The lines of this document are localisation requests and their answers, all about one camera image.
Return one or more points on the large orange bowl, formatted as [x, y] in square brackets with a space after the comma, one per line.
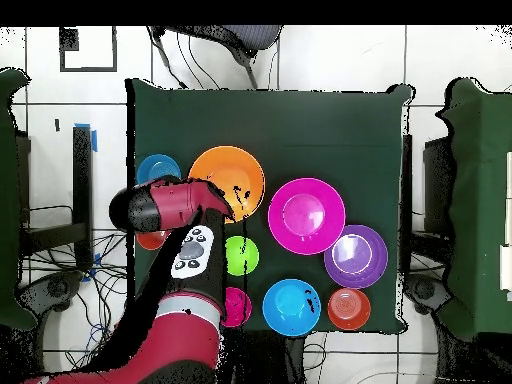
[228, 168]

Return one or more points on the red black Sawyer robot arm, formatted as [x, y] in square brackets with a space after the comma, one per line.
[176, 204]

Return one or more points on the small green bowl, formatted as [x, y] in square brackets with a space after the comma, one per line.
[238, 258]

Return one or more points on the large pink bowl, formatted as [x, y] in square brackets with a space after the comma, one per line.
[306, 216]

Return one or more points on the dark green tablecloth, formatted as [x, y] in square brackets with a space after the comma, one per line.
[280, 128]

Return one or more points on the small crimson bowl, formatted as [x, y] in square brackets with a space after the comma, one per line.
[240, 306]

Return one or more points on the blue bowl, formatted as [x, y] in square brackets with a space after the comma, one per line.
[290, 306]

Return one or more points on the blue cup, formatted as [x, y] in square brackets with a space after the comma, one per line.
[158, 168]

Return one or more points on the orange cup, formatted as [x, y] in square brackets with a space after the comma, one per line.
[348, 308]
[152, 240]

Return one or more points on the purple bowl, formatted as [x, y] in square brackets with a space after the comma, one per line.
[356, 256]

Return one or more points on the grey office chair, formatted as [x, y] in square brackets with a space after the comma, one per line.
[252, 36]

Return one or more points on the black chair base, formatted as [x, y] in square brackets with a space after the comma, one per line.
[56, 288]
[426, 290]

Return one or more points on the green cloth on side table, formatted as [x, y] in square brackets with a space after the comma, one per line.
[8, 200]
[480, 200]

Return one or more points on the black metal frame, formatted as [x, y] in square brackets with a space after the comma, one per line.
[82, 180]
[438, 172]

